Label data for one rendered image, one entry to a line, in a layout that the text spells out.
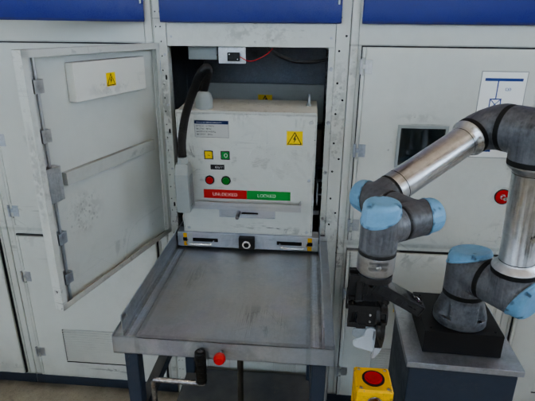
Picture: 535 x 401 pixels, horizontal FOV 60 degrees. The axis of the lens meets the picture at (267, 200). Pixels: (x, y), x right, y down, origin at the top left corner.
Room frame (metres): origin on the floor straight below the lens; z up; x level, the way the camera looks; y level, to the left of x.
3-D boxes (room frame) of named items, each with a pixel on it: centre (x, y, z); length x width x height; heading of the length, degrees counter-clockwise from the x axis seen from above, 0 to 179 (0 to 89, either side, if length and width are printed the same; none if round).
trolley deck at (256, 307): (1.40, 0.10, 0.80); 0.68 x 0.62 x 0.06; 175
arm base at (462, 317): (1.19, -0.58, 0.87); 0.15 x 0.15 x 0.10
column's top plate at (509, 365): (1.22, -0.58, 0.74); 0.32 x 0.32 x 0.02; 83
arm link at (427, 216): (0.91, -0.30, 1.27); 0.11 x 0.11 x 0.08; 30
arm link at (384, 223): (0.84, -0.22, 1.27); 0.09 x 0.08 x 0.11; 120
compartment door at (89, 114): (1.49, 0.53, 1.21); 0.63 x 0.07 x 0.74; 161
